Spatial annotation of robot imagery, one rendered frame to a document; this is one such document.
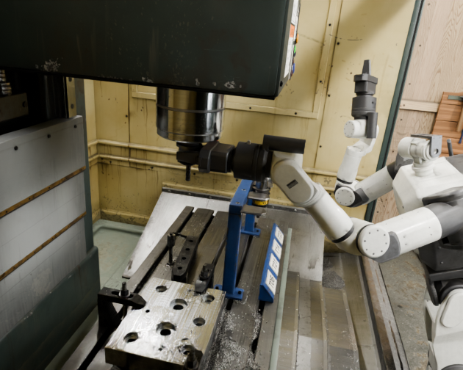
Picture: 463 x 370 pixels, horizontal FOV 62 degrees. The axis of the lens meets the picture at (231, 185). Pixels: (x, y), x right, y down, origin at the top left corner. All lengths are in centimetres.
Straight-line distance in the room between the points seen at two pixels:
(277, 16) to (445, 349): 127
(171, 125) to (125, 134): 130
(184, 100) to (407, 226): 60
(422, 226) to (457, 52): 279
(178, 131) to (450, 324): 109
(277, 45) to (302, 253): 130
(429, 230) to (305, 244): 96
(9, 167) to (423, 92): 321
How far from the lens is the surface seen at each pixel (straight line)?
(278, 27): 74
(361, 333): 165
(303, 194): 86
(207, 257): 148
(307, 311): 155
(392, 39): 189
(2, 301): 120
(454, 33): 370
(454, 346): 162
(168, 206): 207
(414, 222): 104
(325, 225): 93
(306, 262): 186
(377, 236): 95
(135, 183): 221
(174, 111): 84
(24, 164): 112
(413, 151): 128
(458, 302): 147
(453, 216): 109
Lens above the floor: 170
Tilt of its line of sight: 22 degrees down
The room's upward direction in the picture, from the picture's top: 5 degrees clockwise
